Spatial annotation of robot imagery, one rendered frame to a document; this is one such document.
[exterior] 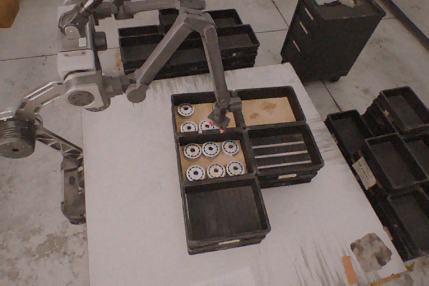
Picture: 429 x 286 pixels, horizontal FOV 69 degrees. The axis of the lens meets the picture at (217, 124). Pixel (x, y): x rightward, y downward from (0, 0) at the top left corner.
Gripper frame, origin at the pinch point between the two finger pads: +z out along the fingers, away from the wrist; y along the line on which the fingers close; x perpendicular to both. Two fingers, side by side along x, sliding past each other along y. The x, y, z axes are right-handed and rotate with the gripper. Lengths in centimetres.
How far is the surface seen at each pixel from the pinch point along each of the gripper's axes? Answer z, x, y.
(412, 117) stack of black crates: 54, -147, -104
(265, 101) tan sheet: 23, -53, -6
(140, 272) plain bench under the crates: 37, 71, -8
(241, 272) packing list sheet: 36, 42, -49
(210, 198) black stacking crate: 23.9, 23.9, -16.0
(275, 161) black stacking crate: 23.1, -17.4, -33.1
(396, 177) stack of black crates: 55, -83, -109
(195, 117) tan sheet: 23.6, -13.1, 22.2
